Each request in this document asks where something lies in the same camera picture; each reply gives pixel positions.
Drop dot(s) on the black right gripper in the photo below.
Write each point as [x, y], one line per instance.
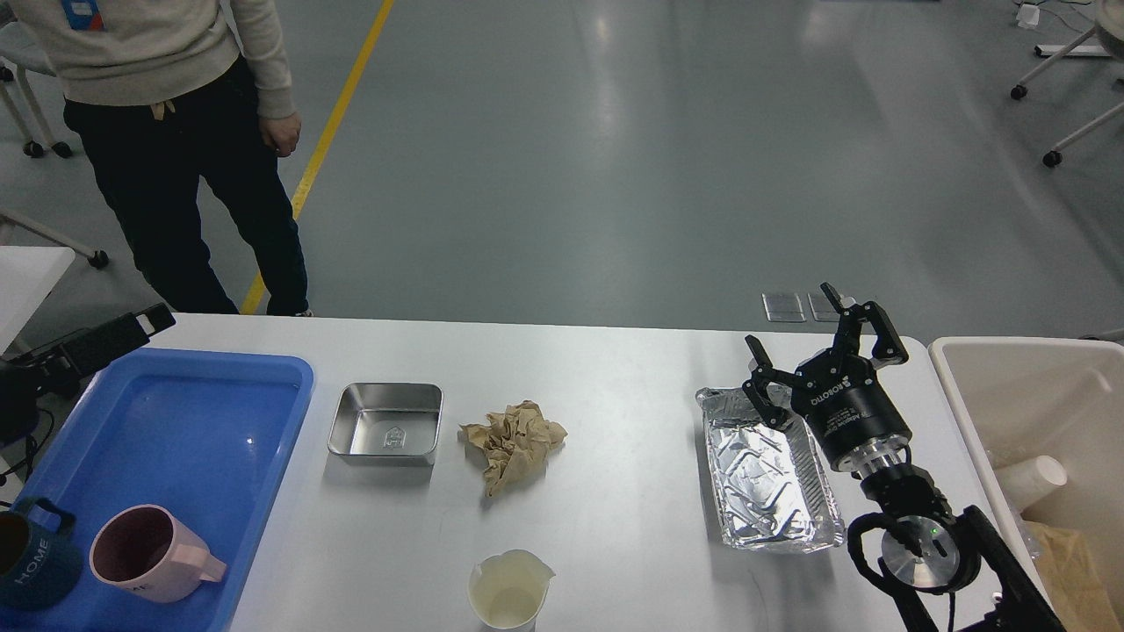
[847, 408]

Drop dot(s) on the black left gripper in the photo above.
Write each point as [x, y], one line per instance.
[66, 361]

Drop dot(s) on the pink mug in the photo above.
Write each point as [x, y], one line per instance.
[147, 552]

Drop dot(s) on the dark blue mug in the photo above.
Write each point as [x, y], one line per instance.
[39, 566]

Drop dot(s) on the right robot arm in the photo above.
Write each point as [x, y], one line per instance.
[914, 544]

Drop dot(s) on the person's hand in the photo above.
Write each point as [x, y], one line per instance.
[281, 135]

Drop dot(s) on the right floor outlet plate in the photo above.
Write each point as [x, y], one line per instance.
[822, 309]

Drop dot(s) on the floor outlet plate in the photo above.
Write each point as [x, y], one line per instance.
[783, 307]
[822, 309]

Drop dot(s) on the left floor outlet plate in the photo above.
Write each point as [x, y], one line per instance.
[783, 307]

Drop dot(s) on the white side table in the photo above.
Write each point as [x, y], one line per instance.
[28, 275]

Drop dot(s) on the aluminium foil container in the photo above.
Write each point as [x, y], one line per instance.
[770, 490]

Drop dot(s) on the blue plastic tray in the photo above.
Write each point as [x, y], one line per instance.
[206, 435]

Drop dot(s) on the beige waste bin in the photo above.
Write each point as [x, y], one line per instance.
[1016, 398]

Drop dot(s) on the white paper cup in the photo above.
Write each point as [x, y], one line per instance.
[1030, 481]

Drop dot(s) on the person in dark trousers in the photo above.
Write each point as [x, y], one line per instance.
[166, 95]

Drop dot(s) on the grey office chair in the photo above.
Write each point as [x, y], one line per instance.
[20, 57]

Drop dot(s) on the square steel tray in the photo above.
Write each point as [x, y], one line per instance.
[387, 424]

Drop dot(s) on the crumpled brown paper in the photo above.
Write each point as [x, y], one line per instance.
[515, 442]

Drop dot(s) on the brown paper bag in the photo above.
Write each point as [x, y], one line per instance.
[1065, 566]

